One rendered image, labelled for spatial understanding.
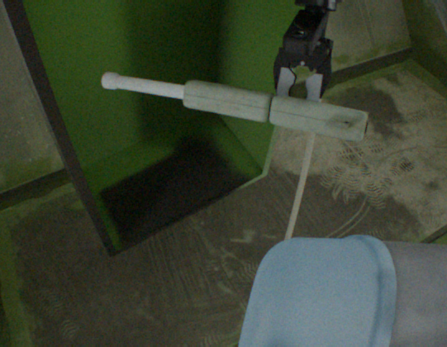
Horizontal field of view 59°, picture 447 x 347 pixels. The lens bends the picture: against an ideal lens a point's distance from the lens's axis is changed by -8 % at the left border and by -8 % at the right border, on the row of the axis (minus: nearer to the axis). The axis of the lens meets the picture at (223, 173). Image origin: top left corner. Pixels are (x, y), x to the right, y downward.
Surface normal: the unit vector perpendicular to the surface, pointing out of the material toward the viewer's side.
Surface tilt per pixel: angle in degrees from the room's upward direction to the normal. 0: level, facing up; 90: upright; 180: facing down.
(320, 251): 31
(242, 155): 12
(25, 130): 57
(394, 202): 0
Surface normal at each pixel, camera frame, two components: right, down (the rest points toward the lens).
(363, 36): 0.36, 0.18
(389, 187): -0.04, -0.67
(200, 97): -0.36, 0.22
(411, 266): 0.02, -0.90
